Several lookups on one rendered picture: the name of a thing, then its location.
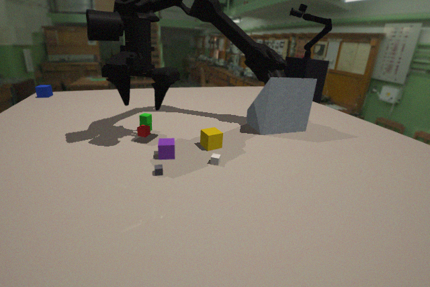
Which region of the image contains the yellow cube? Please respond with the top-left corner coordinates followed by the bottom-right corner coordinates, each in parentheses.
top-left (200, 127), bottom-right (223, 151)

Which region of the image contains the purple cube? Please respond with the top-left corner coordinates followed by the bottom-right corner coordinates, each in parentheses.
top-left (158, 138), bottom-right (175, 160)

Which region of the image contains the blue cube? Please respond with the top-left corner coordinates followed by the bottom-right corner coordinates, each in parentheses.
top-left (35, 85), bottom-right (53, 98)

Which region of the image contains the red block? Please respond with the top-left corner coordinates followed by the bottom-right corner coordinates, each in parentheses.
top-left (137, 125), bottom-right (151, 137)

